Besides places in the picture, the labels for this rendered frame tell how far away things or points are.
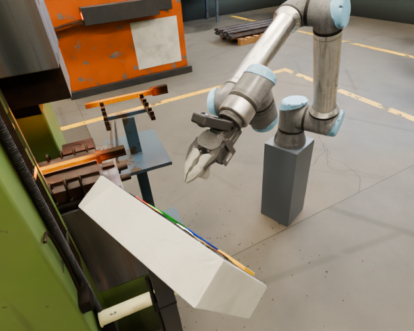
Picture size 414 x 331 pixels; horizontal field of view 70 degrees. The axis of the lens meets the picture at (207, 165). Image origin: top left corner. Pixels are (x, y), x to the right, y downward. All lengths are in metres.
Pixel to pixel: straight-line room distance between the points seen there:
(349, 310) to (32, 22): 1.80
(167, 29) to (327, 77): 3.62
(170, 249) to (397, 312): 1.60
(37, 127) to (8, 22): 0.59
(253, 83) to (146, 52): 4.03
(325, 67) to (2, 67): 1.17
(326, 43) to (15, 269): 1.28
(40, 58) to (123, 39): 3.86
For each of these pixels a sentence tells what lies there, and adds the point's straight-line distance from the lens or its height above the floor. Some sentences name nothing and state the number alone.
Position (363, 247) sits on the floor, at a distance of 2.17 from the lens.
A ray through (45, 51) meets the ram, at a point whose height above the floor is 1.41.
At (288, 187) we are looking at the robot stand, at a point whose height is 0.34.
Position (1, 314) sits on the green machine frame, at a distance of 0.92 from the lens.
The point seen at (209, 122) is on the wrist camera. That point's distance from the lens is 0.70.
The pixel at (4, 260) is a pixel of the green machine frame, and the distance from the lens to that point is 0.78.
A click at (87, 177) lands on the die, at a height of 0.98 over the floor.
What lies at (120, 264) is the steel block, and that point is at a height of 0.59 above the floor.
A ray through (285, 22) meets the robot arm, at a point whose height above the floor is 1.33.
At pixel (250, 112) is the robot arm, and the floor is 1.22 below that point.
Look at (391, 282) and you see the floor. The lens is 2.06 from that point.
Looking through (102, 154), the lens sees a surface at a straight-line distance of 1.12.
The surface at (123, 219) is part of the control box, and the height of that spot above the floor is 1.18.
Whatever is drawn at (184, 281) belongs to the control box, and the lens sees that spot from 0.48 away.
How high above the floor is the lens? 1.57
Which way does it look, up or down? 36 degrees down
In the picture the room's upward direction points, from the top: 5 degrees counter-clockwise
